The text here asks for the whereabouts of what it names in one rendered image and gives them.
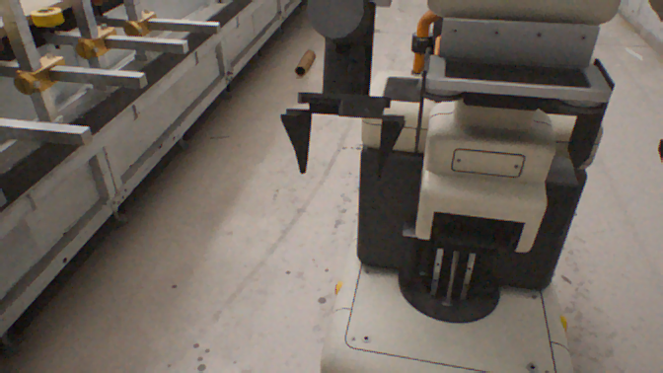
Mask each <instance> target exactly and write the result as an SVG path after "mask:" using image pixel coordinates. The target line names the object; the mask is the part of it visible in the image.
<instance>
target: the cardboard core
mask: <svg viewBox="0 0 663 373"><path fill-rule="evenodd" d="M315 58H316V53H315V52H314V51H312V50H307V51H306V52H305V54H304V55H303V57H302V58H301V61H300V62H299V64H298V65H296V66H297V67H295V69H294V72H295V74H297V76H298V77H304V76H305V74H306V72H307V71H308V69H309V67H310V66H311V64H312V62H314V61H315Z"/></svg>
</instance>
